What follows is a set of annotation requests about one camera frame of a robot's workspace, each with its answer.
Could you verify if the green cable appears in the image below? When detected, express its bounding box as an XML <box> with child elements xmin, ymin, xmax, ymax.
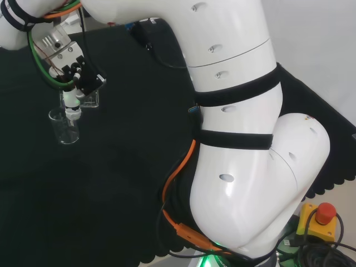
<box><xmin>27</xmin><ymin>0</ymin><xmax>83</xmax><ymax>90</ymax></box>

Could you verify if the yellow stop button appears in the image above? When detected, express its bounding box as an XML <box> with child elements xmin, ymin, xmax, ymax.
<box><xmin>296</xmin><ymin>202</ymin><xmax>339</xmax><ymax>245</ymax></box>

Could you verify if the green device box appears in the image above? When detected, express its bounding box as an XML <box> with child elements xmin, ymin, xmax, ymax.
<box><xmin>278</xmin><ymin>228</ymin><xmax>304</xmax><ymax>262</ymax></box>

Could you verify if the empty clear glass beaker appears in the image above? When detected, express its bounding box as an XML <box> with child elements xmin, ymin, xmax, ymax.
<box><xmin>48</xmin><ymin>107</ymin><xmax>81</xmax><ymax>145</ymax></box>

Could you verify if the black bench cloth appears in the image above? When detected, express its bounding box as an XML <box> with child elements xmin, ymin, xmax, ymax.
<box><xmin>0</xmin><ymin>23</ymin><xmax>356</xmax><ymax>258</ymax></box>

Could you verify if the orange cable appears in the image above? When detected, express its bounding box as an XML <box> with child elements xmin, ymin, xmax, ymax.
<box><xmin>43</xmin><ymin>1</ymin><xmax>234</xmax><ymax>256</ymax></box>

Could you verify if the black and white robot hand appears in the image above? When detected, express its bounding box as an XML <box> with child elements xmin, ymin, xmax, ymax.
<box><xmin>33</xmin><ymin>26</ymin><xmax>84</xmax><ymax>122</ymax></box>

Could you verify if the coiled black cable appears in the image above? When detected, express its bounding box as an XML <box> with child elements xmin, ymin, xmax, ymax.
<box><xmin>301</xmin><ymin>207</ymin><xmax>356</xmax><ymax>267</ymax></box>

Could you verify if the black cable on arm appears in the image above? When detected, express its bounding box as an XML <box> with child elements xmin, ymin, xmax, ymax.
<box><xmin>150</xmin><ymin>41</ymin><xmax>190</xmax><ymax>69</ymax></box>

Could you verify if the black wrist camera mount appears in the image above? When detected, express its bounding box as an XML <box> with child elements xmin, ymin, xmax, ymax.
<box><xmin>62</xmin><ymin>55</ymin><xmax>108</xmax><ymax>97</ymax></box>

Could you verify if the clear glass beaker with water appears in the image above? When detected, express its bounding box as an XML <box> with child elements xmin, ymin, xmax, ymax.
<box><xmin>58</xmin><ymin>88</ymin><xmax>100</xmax><ymax>108</ymax></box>

